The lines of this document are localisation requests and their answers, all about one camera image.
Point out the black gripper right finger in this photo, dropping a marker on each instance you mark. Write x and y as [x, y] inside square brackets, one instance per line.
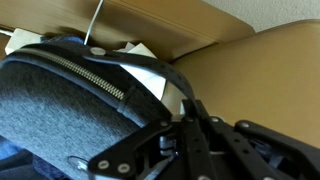
[253, 143]

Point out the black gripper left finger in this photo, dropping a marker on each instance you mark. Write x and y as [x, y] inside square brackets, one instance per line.
[133, 146]

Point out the black round bag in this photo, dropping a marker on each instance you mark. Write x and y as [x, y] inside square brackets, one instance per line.
[50, 113]

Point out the brown leather sofa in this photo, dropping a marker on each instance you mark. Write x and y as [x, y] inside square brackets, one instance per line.
[260, 76]

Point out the blue denim jeans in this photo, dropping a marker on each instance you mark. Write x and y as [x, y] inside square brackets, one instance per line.
[13, 163]

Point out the white power adapter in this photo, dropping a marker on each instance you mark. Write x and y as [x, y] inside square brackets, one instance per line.
[21, 40]

